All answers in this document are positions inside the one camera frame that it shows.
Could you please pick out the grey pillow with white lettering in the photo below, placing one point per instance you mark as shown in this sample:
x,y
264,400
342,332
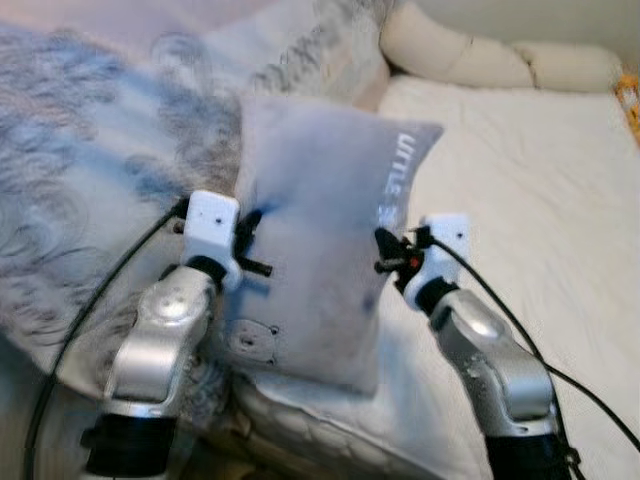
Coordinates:
x,y
310,200

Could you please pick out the white quilted mattress pad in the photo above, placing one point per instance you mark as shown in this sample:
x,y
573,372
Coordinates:
x,y
540,200

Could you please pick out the grey printed bed bumper cushion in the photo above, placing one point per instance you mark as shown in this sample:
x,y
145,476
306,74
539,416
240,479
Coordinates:
x,y
100,130

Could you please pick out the grey quilted mattress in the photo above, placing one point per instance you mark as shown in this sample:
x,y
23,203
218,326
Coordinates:
x,y
330,445

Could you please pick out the beige bolster cushion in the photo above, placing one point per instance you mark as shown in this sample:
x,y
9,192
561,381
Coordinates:
x,y
470,55

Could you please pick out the orange cartoon print blanket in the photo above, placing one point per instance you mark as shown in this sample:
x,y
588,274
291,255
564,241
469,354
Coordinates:
x,y
630,100

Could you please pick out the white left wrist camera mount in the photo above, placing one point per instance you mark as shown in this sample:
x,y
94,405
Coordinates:
x,y
210,225

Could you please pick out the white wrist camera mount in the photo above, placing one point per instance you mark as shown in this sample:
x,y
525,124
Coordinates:
x,y
210,225
445,235

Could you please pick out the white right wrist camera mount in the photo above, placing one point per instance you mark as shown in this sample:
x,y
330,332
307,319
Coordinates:
x,y
445,235

